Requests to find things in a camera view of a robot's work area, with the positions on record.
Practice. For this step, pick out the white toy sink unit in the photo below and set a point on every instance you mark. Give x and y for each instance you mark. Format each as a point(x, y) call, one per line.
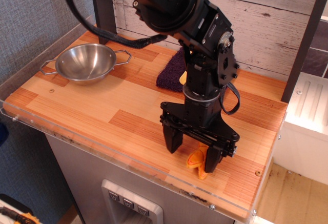
point(301, 146)

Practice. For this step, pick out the dark upright post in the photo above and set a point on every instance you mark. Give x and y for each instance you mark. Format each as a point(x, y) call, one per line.
point(309, 33)
point(104, 15)

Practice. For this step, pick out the yellow scrub brush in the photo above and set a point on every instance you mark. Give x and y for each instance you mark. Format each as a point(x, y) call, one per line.
point(183, 78)

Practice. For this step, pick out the steel two-handled pan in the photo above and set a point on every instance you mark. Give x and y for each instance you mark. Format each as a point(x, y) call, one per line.
point(87, 64)

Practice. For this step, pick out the dark right upright post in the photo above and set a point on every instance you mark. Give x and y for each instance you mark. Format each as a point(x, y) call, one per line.
point(309, 33)

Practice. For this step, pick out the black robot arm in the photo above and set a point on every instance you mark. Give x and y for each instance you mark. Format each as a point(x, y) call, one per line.
point(207, 40)

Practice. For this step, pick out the silver dispenser button panel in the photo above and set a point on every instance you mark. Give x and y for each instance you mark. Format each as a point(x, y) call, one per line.
point(125, 206)

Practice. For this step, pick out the grey toy fridge cabinet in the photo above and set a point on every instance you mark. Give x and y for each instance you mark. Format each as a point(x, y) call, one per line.
point(84, 173)

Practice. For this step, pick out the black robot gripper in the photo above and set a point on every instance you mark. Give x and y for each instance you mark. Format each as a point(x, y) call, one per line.
point(203, 122)

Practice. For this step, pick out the clear acrylic edge guard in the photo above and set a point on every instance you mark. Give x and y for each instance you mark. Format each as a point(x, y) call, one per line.
point(136, 142)

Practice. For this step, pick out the orange object bottom left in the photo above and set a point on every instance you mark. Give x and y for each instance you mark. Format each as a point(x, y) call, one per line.
point(26, 218)

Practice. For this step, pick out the purple folded towel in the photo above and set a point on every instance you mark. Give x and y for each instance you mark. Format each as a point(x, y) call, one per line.
point(169, 77)

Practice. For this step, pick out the dark left upright post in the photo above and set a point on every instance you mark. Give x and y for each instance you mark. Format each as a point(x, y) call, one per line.
point(104, 15)

